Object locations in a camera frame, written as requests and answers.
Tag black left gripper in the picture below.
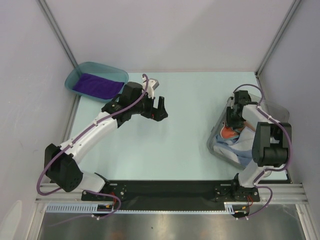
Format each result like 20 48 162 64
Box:
130 90 168 122

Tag orange towel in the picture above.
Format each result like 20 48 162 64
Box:
220 122 244 140

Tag purple towel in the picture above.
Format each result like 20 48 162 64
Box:
72 73 125 100

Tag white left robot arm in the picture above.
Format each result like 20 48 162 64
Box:
44 78 168 200

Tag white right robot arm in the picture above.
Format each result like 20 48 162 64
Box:
226 90 292 201

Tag light blue towel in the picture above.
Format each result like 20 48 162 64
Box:
212 126 255 168

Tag clear plastic bin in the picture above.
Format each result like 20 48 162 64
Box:
206 90 292 173

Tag teal plastic bin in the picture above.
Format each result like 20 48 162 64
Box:
64 61 129 103

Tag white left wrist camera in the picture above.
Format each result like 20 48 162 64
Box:
142 77 160 99

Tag grey slotted cable duct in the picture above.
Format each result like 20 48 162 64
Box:
45 203 248 215

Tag aluminium rail frame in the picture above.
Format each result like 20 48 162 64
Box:
36 184 311 240

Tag right aluminium corner post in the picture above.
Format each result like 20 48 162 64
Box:
255 0 302 78

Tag aluminium corner post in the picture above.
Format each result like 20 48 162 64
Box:
255 0 302 78
36 0 78 68

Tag left aluminium corner post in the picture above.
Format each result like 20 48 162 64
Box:
36 0 78 68

